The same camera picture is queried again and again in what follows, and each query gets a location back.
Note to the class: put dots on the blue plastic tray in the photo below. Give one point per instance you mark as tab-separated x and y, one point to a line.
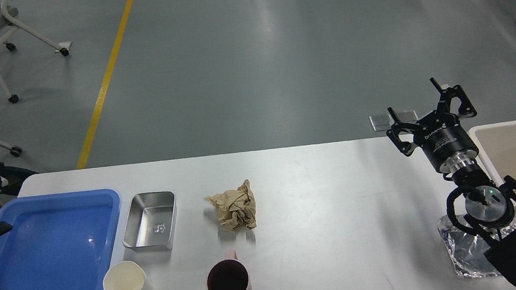
58	241

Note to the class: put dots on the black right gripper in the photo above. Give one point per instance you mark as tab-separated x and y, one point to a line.
444	141

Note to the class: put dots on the stainless steel rectangular tray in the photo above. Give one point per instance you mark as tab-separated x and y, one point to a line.
150	222

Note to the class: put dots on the cream paper cup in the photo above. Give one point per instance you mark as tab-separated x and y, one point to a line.
125	275

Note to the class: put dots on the metal floor outlet plate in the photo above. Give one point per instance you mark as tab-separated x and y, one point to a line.
381	122
407	116

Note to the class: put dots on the crumpled brown paper ball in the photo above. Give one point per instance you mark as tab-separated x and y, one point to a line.
236	209

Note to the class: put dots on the pink ribbed mug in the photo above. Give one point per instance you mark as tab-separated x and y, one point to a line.
229	274

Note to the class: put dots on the metal floor outlet plate left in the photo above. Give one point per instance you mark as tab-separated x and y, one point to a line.
381	122

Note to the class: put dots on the crumpled silver foil bag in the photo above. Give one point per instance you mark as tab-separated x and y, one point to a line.
466	251

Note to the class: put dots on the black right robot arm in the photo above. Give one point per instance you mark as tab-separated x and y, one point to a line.
477	206

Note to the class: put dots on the metal floor outlet plate right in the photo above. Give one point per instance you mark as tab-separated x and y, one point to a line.
407	116

